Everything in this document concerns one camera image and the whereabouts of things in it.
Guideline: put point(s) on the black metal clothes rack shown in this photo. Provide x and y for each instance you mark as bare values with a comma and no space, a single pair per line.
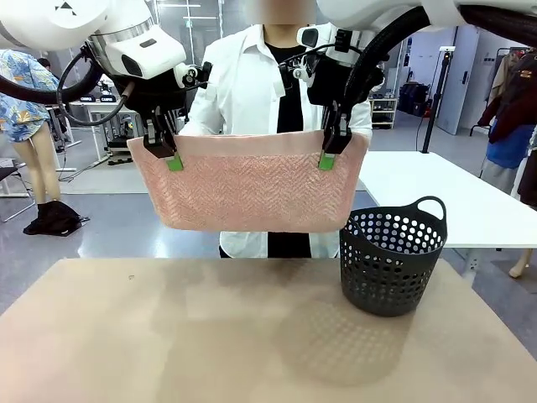
476,128

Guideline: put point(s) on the black folding chair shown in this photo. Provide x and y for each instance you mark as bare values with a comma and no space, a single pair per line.
12,172

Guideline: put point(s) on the person's right forearm white sleeve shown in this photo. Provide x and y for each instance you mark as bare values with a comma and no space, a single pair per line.
205,117

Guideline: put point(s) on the large white side table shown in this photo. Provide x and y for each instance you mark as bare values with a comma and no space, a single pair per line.
440,197

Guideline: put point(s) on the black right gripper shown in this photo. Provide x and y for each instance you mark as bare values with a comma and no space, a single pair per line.
329,84

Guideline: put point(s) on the dark brown hanging jacket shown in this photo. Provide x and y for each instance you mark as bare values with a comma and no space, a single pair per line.
520,96

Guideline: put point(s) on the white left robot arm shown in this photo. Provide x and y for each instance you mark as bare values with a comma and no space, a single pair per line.
84,21

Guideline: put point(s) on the dark perforated plastic basket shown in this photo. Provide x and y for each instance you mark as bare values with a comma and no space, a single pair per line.
390,268

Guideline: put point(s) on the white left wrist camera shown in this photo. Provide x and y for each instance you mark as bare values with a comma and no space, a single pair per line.
193,75

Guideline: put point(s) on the beige hanging coat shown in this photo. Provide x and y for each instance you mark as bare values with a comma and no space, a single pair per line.
499,80

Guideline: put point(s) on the mannequin in floral shirt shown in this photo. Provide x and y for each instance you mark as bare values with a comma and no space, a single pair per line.
17,121

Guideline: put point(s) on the pink woven towel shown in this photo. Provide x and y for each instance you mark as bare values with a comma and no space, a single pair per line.
251,189

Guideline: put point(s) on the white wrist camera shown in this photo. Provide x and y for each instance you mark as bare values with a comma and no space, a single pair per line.
193,75
314,37

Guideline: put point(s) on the black bags pile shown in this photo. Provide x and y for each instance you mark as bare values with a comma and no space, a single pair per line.
413,98

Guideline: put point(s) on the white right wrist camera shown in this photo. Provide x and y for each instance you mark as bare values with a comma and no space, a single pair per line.
314,37

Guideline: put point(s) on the low wooden shoe shelf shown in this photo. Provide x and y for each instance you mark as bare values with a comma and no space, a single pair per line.
384,113

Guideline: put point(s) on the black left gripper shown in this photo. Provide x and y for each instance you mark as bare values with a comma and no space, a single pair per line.
157,96

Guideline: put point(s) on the black clothes heap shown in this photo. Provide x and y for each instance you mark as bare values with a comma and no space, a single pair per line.
52,220

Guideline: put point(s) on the person in white shirt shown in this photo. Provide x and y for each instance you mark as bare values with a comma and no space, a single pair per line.
247,84

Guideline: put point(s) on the long white background desk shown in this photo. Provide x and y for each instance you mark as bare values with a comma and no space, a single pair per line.
99,134

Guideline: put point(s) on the person's left forearm white sleeve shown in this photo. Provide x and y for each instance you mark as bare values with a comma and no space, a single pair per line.
364,126

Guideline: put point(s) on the black stand with light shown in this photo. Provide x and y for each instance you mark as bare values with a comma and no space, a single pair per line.
436,96

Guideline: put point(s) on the blue hanging garment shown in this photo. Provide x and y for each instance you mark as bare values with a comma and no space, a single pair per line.
507,147

